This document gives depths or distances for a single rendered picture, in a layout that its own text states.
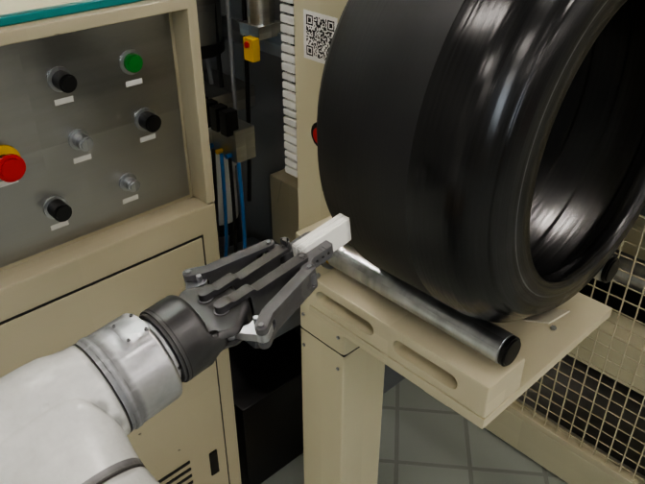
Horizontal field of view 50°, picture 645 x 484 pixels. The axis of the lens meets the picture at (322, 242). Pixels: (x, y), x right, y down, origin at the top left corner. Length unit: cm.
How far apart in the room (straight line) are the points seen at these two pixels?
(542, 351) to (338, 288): 33
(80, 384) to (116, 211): 69
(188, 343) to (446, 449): 149
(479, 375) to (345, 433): 59
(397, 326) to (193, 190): 49
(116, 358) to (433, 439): 155
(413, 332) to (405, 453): 101
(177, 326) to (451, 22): 40
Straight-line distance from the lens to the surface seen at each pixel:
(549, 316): 102
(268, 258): 68
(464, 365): 99
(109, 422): 58
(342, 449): 154
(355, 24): 81
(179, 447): 157
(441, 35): 74
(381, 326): 105
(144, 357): 59
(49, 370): 59
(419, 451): 202
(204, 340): 61
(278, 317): 64
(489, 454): 205
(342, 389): 141
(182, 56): 120
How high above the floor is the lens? 152
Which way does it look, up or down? 32 degrees down
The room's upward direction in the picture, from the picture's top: straight up
